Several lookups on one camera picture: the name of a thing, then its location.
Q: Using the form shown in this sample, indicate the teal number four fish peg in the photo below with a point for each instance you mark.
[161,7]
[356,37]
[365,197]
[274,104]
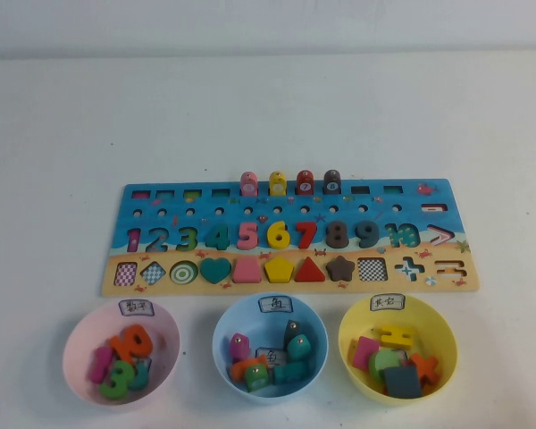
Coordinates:
[290,372]

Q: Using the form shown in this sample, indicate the paper label on blue bowl rim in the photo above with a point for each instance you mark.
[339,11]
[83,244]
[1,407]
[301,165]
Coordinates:
[276,304]

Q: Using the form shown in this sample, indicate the blue plastic bowl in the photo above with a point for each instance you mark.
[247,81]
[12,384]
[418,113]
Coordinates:
[232,322]

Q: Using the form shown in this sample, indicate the paper label inside blue bowl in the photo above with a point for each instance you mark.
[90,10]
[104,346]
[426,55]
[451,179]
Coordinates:
[272,357]

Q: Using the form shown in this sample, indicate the paper label on yellow bowl rim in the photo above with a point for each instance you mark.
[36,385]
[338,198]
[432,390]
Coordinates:
[387,301]

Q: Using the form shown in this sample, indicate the paper label on pink bowl rim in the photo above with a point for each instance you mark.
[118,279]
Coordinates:
[136,308]

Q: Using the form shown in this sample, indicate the pink plastic bowl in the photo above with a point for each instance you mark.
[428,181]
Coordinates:
[165,339]

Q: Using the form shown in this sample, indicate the colourful wooden puzzle board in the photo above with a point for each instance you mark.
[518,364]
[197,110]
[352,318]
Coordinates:
[455,196]

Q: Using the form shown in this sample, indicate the paper label inside yellow bowl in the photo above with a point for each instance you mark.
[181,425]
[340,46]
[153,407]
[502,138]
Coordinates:
[401,354]

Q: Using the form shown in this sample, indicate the paper label inside pink bowl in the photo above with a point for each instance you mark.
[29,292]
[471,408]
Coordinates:
[144,363]

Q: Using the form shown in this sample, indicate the yellow plastic bowl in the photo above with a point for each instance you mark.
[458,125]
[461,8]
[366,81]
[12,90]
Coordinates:
[442,330]

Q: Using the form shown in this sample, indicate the yellow wooden number six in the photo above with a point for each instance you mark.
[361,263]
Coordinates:
[277,239]

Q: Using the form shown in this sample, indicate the pink wooden number five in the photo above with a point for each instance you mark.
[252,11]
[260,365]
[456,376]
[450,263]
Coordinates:
[248,237]

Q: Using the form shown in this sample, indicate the yellow fish peg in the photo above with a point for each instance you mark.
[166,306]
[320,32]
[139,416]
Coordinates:
[277,183]

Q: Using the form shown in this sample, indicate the pink fish peg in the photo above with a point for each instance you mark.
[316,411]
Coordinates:
[248,183]

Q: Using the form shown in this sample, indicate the red wooden number seven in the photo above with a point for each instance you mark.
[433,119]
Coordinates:
[308,232]

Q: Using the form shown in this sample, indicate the red number seven fish peg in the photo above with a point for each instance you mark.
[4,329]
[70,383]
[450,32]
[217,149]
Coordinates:
[304,182]

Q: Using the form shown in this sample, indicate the teal wooden number four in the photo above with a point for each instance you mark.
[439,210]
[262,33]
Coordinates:
[221,237]

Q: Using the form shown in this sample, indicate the yellow wooden pentagon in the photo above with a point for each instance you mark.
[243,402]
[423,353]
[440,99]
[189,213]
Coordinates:
[278,271]

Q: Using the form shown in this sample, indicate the pink wooden trapezoid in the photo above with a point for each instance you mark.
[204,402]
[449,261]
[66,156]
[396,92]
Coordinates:
[246,271]

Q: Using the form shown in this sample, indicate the brown number eight fish peg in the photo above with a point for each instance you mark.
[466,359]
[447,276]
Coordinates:
[332,182]

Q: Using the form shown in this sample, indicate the brown wooden number eight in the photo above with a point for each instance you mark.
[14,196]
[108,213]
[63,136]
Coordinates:
[338,234]

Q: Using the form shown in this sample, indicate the teal wooden heart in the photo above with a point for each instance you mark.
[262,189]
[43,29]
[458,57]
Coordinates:
[215,270]

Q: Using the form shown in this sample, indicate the brown wooden star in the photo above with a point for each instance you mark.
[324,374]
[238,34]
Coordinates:
[340,269]

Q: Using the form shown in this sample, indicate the slate blue wooden number nine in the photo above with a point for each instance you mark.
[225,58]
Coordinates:
[367,234]

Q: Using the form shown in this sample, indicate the dark teal fish peg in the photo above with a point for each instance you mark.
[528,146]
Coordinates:
[291,333]

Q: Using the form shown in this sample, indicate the magenta fish peg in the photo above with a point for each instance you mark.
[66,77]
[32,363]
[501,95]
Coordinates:
[239,348]

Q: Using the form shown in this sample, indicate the light teal fish peg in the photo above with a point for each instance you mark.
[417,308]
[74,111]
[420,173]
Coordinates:
[300,349]

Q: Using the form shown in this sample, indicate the orange fish peg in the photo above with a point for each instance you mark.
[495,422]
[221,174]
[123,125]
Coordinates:
[239,370]

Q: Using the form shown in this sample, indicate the green fish peg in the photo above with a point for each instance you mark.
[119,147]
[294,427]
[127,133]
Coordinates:
[255,380]

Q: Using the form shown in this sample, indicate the pink wooden rectangle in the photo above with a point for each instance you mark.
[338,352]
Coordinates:
[364,353]

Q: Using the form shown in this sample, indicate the yellow wooden equals sign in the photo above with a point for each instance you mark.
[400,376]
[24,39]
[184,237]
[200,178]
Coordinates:
[397,336]

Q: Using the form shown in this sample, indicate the green wooden circle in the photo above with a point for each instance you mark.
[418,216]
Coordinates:
[382,362]

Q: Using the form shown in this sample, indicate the orange wooden number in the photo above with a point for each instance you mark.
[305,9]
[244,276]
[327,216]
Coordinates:
[131,342]

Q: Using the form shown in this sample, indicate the blue wooden number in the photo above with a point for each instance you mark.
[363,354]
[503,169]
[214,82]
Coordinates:
[140,377]

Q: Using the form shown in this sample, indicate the dark blue wooden square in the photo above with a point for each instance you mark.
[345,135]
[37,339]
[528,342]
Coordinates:
[403,382]

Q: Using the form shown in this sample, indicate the orange wooden plus sign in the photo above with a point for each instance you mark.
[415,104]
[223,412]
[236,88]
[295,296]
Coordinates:
[425,368]

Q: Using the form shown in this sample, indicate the green wooden number three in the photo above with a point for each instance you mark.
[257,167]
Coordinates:
[118,380]

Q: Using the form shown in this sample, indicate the pink wooden number one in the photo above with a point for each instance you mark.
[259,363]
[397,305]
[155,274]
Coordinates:
[99,364]

